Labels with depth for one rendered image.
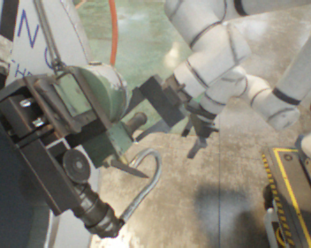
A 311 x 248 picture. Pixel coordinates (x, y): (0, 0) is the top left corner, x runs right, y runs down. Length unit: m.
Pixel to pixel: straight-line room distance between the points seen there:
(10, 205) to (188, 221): 0.86
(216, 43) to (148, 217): 1.00
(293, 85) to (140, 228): 0.93
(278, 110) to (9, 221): 0.80
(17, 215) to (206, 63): 0.60
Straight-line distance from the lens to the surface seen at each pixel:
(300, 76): 0.83
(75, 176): 0.42
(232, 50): 0.57
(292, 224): 1.10
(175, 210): 1.39
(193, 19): 0.60
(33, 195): 0.45
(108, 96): 0.48
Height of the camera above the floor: 1.21
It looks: 42 degrees down
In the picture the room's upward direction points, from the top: 1 degrees counter-clockwise
